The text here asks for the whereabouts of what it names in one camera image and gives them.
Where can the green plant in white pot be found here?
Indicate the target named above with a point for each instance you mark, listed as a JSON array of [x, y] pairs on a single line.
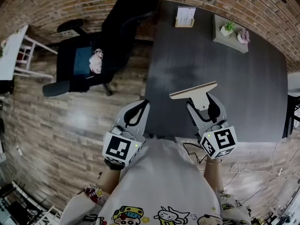
[[227, 29]]

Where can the black office chair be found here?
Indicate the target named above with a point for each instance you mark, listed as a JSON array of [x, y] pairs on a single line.
[[122, 36]]

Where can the person's right forearm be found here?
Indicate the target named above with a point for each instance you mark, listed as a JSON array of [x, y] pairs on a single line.
[[213, 177]]

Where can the black wristband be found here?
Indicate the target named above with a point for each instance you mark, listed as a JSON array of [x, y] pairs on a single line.
[[114, 165]]

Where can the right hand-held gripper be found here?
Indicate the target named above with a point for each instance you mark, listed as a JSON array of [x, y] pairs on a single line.
[[225, 138]]

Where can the white side table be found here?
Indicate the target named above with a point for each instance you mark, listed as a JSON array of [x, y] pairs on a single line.
[[9, 55]]

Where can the pink plush toy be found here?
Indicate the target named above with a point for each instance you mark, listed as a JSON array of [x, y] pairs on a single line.
[[96, 61]]

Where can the white cartoon print shirt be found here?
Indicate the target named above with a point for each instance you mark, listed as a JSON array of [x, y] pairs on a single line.
[[159, 179]]

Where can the grey tray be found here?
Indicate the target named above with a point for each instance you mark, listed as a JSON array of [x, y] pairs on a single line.
[[232, 44]]

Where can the person's left forearm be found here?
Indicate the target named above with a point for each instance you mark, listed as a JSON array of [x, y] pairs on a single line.
[[110, 179]]

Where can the purple succulent in white pot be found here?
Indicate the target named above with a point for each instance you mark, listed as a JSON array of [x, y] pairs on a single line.
[[243, 36]]

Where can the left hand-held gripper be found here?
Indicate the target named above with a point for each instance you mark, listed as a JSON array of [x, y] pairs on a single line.
[[117, 146]]

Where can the red box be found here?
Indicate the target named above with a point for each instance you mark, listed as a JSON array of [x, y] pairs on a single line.
[[23, 56]]

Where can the small window squeegee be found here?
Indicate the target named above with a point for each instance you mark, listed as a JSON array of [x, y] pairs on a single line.
[[197, 94]]

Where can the blue seat cushion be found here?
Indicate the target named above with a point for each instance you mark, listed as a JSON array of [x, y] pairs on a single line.
[[82, 62]]

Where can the desk calendar in wooden stand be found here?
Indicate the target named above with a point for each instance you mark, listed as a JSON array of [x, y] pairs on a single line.
[[185, 16]]

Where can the black mesh chair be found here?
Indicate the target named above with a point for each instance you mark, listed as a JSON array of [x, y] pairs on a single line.
[[290, 116]]

